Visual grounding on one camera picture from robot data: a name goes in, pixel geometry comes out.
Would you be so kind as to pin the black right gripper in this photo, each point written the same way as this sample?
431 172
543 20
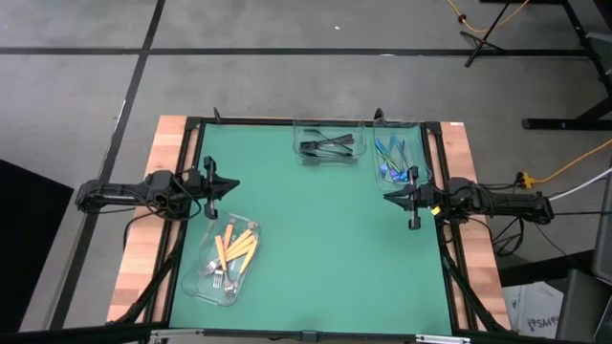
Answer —
416 196

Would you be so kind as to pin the black floor mat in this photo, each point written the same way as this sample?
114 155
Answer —
28 248

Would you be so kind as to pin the black desk frame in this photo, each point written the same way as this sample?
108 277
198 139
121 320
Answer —
550 123

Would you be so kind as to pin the white printed cardboard box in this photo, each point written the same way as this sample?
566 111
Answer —
535 310

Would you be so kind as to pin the black stand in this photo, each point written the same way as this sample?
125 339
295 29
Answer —
487 33

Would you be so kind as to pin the dark grey chair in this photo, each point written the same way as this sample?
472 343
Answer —
583 306

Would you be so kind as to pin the green table mat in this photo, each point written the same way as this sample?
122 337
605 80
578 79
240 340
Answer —
325 239

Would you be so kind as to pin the clear plastic bin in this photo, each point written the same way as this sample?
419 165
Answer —
416 143
330 126
201 286

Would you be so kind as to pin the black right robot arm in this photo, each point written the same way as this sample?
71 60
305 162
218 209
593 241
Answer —
502 200

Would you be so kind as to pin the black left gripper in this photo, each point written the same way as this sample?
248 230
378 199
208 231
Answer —
208 186

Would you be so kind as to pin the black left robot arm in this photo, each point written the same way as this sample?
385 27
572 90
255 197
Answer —
119 193

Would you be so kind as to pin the black frame post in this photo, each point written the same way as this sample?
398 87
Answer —
466 282
153 282

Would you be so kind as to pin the black table frame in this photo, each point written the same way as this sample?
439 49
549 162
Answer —
239 333

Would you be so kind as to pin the wooden side board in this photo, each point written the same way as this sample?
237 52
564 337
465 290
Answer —
143 248
473 258

